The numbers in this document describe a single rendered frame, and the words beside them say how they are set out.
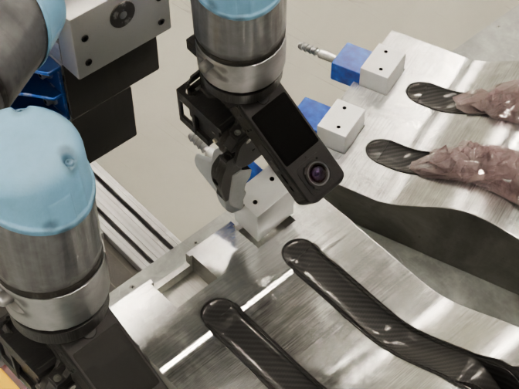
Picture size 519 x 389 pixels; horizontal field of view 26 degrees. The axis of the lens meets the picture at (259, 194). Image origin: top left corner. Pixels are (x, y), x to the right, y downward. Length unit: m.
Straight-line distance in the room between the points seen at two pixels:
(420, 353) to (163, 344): 0.24
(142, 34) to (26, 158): 0.66
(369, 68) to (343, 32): 1.38
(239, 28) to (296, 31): 1.85
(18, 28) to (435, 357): 0.50
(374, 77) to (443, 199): 0.20
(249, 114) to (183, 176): 1.44
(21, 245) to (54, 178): 0.06
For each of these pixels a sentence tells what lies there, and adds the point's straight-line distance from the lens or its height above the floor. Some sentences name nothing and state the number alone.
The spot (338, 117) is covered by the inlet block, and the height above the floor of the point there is 0.88.
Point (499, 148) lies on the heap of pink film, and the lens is 1.23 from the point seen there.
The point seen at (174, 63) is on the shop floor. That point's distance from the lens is 2.63.
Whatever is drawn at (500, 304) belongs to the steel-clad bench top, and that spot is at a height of 0.80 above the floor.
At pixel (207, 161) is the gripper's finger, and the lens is 1.07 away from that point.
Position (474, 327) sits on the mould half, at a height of 0.91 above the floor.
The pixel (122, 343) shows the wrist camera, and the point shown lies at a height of 1.12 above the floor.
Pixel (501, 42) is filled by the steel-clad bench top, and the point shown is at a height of 0.80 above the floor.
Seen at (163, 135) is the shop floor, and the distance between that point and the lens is 2.47.
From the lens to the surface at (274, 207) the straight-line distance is 1.11.
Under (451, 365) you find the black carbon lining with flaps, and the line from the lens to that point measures 1.05.
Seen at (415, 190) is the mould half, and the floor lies 0.87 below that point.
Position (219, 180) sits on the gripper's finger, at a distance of 1.03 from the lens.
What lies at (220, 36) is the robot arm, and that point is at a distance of 0.87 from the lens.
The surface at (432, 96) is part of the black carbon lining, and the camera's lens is 1.36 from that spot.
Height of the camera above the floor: 1.80
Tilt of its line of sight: 50 degrees down
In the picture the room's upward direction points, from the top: straight up
